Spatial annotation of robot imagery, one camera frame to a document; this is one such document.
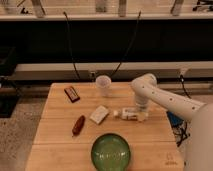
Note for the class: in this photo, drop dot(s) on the dark red rectangular box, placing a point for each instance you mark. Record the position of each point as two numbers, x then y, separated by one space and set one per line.
72 94

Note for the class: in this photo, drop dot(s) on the white rectangular sponge block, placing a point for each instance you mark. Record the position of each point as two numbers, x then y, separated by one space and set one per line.
99 114

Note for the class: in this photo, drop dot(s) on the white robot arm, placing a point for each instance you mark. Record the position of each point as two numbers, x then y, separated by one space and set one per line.
199 149

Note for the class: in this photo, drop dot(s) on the blue object beside table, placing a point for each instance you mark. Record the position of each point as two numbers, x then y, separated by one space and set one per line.
174 120

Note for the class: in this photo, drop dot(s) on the clear plastic cup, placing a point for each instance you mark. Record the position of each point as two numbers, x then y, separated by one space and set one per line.
103 83

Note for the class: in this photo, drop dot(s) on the brown sausage-shaped object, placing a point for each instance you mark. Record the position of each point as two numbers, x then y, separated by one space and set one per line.
78 125

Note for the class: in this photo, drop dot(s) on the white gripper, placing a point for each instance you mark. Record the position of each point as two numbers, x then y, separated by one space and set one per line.
142 113

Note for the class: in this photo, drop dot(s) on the small clear plastic bottle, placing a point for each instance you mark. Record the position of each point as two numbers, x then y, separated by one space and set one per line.
126 114

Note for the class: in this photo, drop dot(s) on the green ceramic bowl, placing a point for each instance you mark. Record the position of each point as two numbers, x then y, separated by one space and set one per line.
110 152

